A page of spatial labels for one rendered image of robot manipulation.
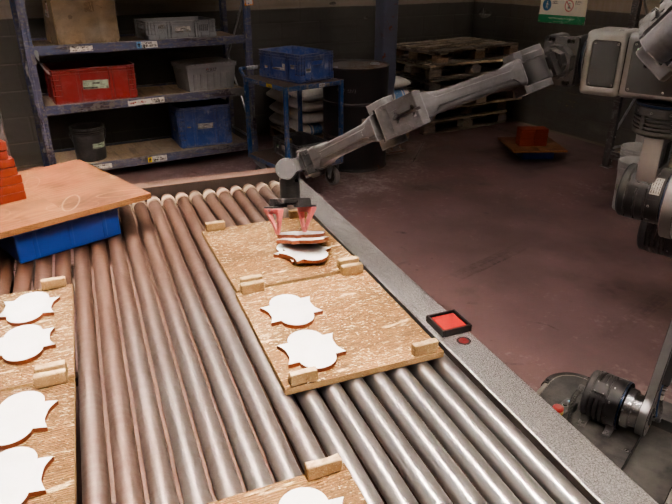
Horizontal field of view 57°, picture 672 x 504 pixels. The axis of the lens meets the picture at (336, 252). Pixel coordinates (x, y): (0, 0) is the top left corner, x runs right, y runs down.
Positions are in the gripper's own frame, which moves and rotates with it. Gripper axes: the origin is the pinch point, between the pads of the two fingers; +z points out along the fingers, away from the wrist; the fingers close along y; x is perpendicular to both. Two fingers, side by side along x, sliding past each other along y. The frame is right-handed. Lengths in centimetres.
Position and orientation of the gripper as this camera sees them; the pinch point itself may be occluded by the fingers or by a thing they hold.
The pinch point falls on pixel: (291, 230)
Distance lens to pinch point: 175.5
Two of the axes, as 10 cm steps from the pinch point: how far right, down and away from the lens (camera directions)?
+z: 0.3, 9.9, 1.1
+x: -6.7, -0.7, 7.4
